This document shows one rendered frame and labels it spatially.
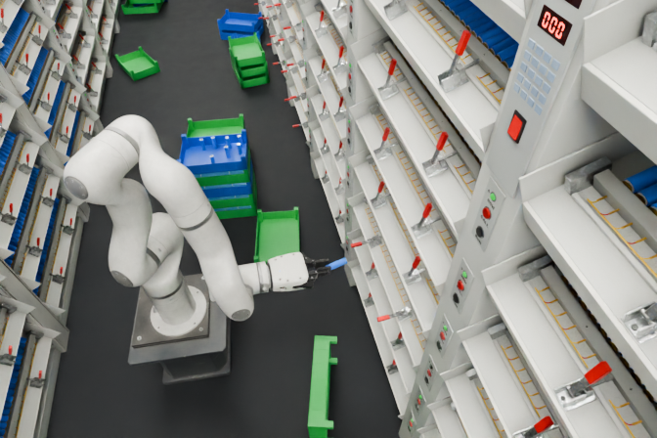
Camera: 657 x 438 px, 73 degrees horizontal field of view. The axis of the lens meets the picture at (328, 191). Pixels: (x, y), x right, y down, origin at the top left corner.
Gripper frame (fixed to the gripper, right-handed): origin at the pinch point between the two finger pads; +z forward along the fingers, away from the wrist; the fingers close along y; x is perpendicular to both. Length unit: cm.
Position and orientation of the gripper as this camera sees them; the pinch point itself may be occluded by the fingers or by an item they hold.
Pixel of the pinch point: (322, 267)
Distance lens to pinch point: 128.3
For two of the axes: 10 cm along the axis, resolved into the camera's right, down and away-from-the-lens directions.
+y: -2.7, -6.8, 6.8
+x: -1.0, 7.2, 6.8
